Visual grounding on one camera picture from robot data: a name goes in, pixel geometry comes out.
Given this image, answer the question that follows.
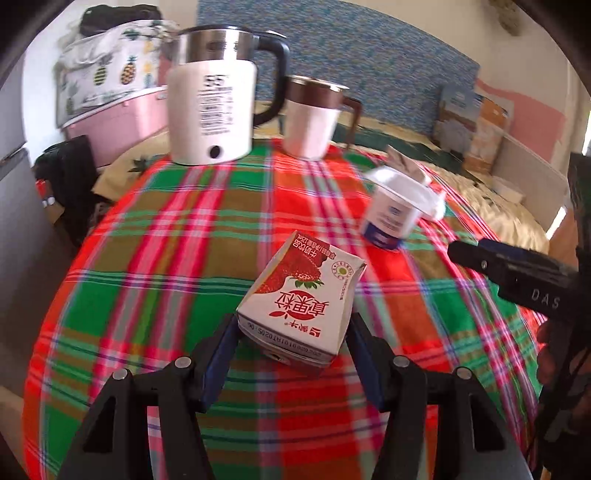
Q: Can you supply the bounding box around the yellow pineapple bedsheet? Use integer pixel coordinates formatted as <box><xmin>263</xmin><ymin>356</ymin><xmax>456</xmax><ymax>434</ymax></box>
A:
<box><xmin>92</xmin><ymin>148</ymin><xmax>174</xmax><ymax>195</ymax></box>

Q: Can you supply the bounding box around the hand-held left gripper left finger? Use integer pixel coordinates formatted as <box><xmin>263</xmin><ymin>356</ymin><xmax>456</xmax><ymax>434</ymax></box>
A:
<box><xmin>58</xmin><ymin>313</ymin><xmax>241</xmax><ymax>480</ymax></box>

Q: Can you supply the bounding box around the blue bedding package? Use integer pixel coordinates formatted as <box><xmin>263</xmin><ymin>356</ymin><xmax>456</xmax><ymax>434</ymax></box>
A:
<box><xmin>434</xmin><ymin>85</ymin><xmax>484</xmax><ymax>151</ymax></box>

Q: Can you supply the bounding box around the pink storage box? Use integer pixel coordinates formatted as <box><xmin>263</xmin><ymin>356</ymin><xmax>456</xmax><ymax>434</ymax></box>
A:
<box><xmin>62</xmin><ymin>85</ymin><xmax>170</xmax><ymax>168</ymax></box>

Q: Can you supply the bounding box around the person's right hand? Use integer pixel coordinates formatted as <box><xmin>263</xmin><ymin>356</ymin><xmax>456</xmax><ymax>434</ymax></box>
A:
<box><xmin>536</xmin><ymin>318</ymin><xmax>575</xmax><ymax>398</ymax></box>

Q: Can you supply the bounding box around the wooden board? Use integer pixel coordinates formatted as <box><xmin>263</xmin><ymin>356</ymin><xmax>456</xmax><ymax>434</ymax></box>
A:
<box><xmin>549</xmin><ymin>207</ymin><xmax>575</xmax><ymax>261</ymax></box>

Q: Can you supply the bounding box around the white bowl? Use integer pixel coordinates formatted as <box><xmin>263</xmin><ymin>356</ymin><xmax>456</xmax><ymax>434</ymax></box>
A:
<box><xmin>491</xmin><ymin>175</ymin><xmax>527</xmax><ymax>202</ymax></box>

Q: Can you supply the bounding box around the cardboard product box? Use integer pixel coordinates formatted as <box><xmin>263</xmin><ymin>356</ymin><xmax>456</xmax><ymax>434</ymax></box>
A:
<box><xmin>464</xmin><ymin>95</ymin><xmax>516</xmax><ymax>175</ymax></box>

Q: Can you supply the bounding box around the strawberry milk carton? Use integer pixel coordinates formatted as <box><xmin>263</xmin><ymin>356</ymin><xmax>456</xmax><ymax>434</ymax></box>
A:
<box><xmin>235</xmin><ymin>230</ymin><xmax>368</xmax><ymax>376</ymax></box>

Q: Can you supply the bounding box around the grey cabinet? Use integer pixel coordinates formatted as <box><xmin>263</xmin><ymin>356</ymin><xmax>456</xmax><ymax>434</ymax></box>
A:
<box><xmin>0</xmin><ymin>69</ymin><xmax>62</xmax><ymax>374</ymax></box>

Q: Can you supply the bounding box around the black cloth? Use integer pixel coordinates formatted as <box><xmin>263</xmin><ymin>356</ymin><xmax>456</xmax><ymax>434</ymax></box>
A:
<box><xmin>78</xmin><ymin>6</ymin><xmax>163</xmax><ymax>36</ymax></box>

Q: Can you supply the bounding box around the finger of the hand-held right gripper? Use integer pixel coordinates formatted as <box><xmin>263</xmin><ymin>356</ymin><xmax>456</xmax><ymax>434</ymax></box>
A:
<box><xmin>480</xmin><ymin>239</ymin><xmax>579</xmax><ymax>278</ymax></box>
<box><xmin>448</xmin><ymin>241</ymin><xmax>563</xmax><ymax>288</ymax></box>

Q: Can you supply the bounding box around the white mug brown rim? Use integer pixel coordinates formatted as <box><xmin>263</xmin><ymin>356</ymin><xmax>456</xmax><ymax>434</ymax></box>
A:
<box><xmin>281</xmin><ymin>75</ymin><xmax>363</xmax><ymax>161</ymax></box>

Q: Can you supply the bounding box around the blue patterned board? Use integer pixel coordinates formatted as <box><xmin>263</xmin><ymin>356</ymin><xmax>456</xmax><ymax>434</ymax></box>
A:
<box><xmin>196</xmin><ymin>0</ymin><xmax>479</xmax><ymax>140</ymax></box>

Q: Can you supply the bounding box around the white electric kettle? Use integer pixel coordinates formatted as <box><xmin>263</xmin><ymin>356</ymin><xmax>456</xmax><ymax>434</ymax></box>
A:
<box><xmin>166</xmin><ymin>26</ymin><xmax>291</xmax><ymax>166</ymax></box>

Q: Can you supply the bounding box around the white yogurt cup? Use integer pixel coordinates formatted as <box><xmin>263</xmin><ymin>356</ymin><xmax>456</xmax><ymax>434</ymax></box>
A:
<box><xmin>359</xmin><ymin>145</ymin><xmax>448</xmax><ymax>250</ymax></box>

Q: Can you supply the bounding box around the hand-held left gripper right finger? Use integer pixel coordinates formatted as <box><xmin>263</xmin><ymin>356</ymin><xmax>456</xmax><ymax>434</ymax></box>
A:
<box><xmin>346</xmin><ymin>313</ymin><xmax>532</xmax><ymax>480</ymax></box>

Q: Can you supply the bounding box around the white wall panel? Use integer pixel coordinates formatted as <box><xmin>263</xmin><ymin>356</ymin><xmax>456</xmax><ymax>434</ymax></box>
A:
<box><xmin>495</xmin><ymin>133</ymin><xmax>572</xmax><ymax>232</ymax></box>

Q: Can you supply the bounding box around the beige satin blanket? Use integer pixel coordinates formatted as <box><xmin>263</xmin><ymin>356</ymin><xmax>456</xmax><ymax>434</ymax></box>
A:
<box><xmin>416</xmin><ymin>157</ymin><xmax>551</xmax><ymax>252</ymax></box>

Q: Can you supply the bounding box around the pineapple print storage bag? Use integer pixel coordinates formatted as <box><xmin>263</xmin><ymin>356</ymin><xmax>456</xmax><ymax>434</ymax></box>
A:
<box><xmin>55</xmin><ymin>21</ymin><xmax>179</xmax><ymax>128</ymax></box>

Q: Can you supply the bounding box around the plaid tablecloth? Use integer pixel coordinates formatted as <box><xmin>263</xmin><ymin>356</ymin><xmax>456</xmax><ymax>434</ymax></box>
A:
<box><xmin>21</xmin><ymin>136</ymin><xmax>555</xmax><ymax>480</ymax></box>

